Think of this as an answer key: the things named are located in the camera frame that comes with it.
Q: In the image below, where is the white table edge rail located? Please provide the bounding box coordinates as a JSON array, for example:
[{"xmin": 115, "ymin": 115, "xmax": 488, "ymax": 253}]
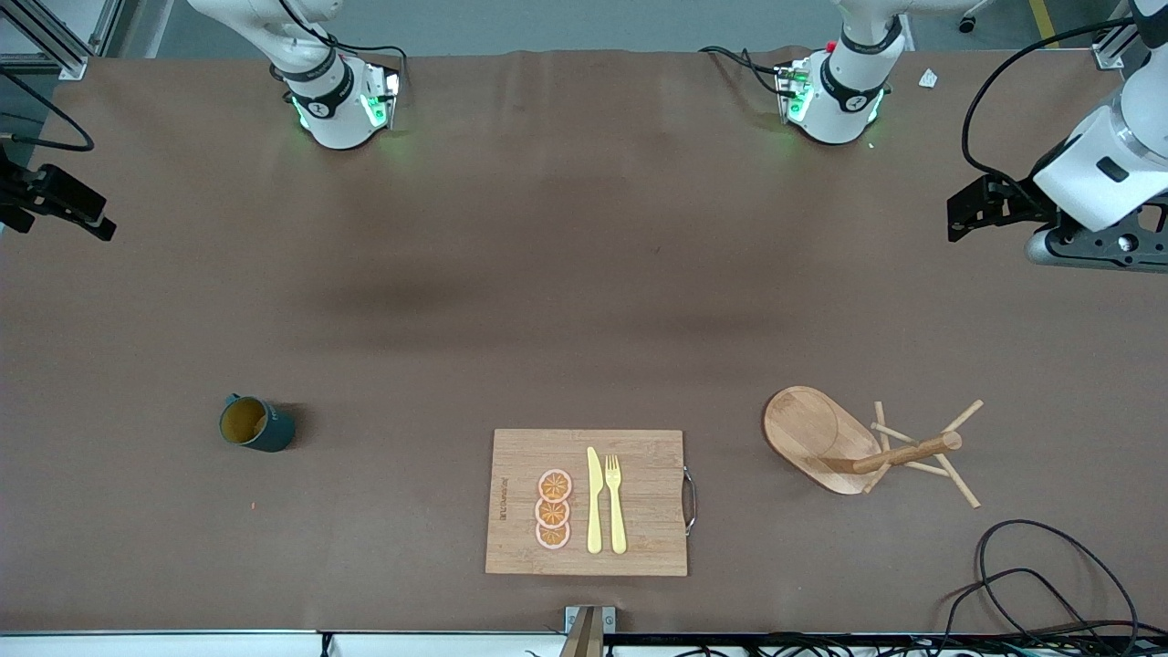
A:
[{"xmin": 0, "ymin": 629, "xmax": 568, "ymax": 657}]

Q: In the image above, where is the aluminium frame profile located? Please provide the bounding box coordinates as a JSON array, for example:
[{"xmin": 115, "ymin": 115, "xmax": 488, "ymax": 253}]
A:
[
  {"xmin": 1093, "ymin": 0, "xmax": 1143, "ymax": 70},
  {"xmin": 0, "ymin": 0, "xmax": 125, "ymax": 81}
]

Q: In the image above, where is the wooden cutting board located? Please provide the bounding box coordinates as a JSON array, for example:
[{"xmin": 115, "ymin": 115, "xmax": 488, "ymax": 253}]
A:
[{"xmin": 485, "ymin": 429, "xmax": 699, "ymax": 578}]

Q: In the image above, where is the yellow plastic fork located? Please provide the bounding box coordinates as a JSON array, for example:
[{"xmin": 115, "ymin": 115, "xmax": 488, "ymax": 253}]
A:
[{"xmin": 605, "ymin": 454, "xmax": 630, "ymax": 556}]

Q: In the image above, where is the black cable bundle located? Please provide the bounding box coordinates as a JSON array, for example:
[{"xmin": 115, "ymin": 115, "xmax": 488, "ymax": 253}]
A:
[{"xmin": 525, "ymin": 633, "xmax": 1168, "ymax": 657}]

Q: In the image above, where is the black looped cable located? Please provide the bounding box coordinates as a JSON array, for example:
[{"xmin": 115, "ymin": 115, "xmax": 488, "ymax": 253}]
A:
[
  {"xmin": 975, "ymin": 518, "xmax": 1142, "ymax": 645},
  {"xmin": 938, "ymin": 567, "xmax": 1111, "ymax": 657}
]

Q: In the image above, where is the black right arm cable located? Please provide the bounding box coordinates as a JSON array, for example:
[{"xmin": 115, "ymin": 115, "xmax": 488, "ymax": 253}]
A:
[{"xmin": 0, "ymin": 68, "xmax": 96, "ymax": 153}]

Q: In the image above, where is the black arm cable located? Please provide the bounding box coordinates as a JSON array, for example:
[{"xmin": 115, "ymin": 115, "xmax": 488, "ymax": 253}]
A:
[
  {"xmin": 0, "ymin": 68, "xmax": 96, "ymax": 153},
  {"xmin": 962, "ymin": 18, "xmax": 1138, "ymax": 198}
]

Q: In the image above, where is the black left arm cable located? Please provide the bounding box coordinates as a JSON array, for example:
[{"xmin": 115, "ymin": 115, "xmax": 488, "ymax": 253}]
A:
[{"xmin": 962, "ymin": 18, "xmax": 1138, "ymax": 198}]

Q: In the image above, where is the yellow plastic knife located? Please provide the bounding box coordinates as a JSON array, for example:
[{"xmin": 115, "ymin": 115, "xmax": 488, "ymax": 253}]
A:
[{"xmin": 586, "ymin": 446, "xmax": 605, "ymax": 556}]

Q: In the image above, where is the black base cable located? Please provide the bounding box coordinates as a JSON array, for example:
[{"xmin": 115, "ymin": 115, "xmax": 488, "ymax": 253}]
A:
[
  {"xmin": 274, "ymin": 0, "xmax": 409, "ymax": 89},
  {"xmin": 700, "ymin": 45, "xmax": 797, "ymax": 98}
]

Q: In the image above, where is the dark green cup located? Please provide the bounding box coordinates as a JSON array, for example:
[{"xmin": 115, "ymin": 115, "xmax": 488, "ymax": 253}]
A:
[{"xmin": 219, "ymin": 393, "xmax": 297, "ymax": 454}]

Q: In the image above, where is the metal mount bracket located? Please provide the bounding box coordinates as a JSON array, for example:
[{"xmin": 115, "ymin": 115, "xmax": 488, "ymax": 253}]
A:
[{"xmin": 564, "ymin": 605, "xmax": 617, "ymax": 657}]

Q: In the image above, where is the wooden cup rack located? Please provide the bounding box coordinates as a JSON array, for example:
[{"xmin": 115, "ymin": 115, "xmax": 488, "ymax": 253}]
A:
[{"xmin": 763, "ymin": 385, "xmax": 986, "ymax": 510}]

